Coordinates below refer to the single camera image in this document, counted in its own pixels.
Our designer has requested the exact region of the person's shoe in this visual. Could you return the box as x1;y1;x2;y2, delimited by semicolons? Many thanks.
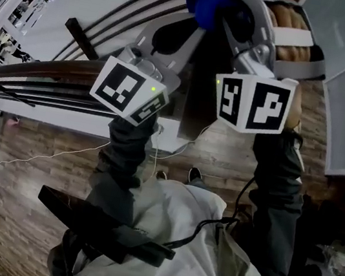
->
186;166;204;185
154;169;169;182

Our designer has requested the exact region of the dark bag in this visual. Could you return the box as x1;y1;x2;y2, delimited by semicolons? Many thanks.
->
291;169;345;255

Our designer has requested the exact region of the black cable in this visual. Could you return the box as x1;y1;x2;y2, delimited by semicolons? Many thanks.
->
231;174;258;224

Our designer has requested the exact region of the person's right hand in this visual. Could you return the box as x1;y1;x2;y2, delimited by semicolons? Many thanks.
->
261;1;320;65

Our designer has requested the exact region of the person's left shoe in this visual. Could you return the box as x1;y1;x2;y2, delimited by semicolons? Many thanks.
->
154;169;169;182

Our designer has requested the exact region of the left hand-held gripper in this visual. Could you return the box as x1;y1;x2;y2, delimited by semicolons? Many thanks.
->
85;0;210;136

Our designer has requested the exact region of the person's right shoe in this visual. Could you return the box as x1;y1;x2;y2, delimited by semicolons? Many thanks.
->
186;166;204;185

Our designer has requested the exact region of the dark wooden handrail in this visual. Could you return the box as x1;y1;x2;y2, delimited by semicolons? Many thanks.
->
0;45;107;103

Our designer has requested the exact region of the person's left forearm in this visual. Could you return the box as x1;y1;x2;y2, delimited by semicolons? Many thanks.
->
82;105;161;228

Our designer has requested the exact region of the thin white floor cable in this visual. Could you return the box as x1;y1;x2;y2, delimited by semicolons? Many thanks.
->
0;91;212;202

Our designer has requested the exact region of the wide black strap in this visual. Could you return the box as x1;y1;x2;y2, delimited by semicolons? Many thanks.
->
28;184;183;272

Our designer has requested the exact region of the dark wooden baluster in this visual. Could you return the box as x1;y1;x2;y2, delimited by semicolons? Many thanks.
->
59;16;106;63

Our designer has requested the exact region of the blue cloth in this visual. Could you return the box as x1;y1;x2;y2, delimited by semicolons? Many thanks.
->
181;0;262;39

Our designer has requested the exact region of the person's right forearm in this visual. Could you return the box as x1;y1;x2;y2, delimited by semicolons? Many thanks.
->
236;78;325;248

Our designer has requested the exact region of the dark wooden newel post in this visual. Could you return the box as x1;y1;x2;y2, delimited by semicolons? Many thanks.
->
175;28;242;147

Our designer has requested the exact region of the person's white shirt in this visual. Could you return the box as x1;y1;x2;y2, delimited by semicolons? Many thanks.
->
47;162;293;276

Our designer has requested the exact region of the thin black cord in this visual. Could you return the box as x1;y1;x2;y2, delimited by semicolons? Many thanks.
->
163;207;238;259

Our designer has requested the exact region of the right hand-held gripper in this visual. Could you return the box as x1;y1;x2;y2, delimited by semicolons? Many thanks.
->
199;0;340;146

